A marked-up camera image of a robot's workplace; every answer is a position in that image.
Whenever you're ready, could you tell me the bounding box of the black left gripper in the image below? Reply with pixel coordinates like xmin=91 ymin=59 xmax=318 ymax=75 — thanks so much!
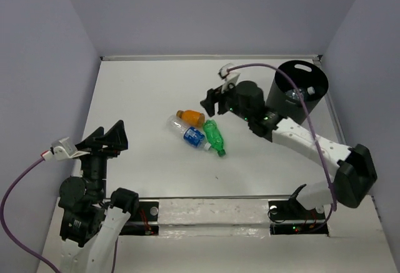
xmin=72 ymin=117 xmax=129 ymax=198

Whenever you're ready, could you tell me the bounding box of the green plastic bottle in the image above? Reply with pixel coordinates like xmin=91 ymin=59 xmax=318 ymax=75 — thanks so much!
xmin=203 ymin=119 xmax=226 ymax=157

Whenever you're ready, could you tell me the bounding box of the clear bottle blue label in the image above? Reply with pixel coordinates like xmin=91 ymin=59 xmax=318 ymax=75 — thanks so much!
xmin=167 ymin=115 xmax=211 ymax=151

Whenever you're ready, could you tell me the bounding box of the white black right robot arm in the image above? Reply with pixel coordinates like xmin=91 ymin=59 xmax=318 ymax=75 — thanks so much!
xmin=200 ymin=81 xmax=378 ymax=218

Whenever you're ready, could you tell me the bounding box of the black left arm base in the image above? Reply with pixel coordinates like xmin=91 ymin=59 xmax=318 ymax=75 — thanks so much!
xmin=120 ymin=199 xmax=159 ymax=236

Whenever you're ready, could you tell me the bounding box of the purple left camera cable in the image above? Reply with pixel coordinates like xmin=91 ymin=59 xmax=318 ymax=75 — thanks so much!
xmin=0 ymin=157 xmax=119 ymax=273

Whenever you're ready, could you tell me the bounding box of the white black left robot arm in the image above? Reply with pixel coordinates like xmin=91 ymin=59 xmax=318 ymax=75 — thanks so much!
xmin=52 ymin=120 xmax=139 ymax=272

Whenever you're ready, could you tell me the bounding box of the black round bin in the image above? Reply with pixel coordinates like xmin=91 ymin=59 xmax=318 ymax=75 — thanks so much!
xmin=266 ymin=60 xmax=329 ymax=124

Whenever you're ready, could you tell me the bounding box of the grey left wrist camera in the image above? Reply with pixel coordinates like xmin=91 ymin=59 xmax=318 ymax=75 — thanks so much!
xmin=41 ymin=137 xmax=89 ymax=161

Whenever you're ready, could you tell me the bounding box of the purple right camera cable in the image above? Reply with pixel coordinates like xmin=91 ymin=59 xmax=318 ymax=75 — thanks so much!
xmin=229 ymin=62 xmax=338 ymax=233

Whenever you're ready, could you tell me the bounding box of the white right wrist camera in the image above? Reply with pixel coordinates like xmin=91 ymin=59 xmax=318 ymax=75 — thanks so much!
xmin=218 ymin=63 xmax=240 ymax=93

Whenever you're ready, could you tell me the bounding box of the orange plastic bottle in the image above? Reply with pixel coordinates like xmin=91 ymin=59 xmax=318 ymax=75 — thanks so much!
xmin=176 ymin=110 xmax=206 ymax=128

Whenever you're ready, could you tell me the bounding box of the purple camera cable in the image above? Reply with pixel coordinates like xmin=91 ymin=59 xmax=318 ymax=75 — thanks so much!
xmin=0 ymin=157 xmax=119 ymax=273
xmin=229 ymin=62 xmax=338 ymax=233

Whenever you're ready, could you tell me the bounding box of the clear bottle white green label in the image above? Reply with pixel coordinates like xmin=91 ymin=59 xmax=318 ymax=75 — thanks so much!
xmin=286 ymin=87 xmax=316 ymax=101

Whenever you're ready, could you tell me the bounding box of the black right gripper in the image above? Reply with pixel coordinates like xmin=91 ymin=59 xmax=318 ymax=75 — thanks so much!
xmin=202 ymin=77 xmax=253 ymax=121

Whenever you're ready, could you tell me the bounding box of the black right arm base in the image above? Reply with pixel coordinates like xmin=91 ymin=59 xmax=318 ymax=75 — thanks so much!
xmin=267 ymin=184 xmax=329 ymax=236

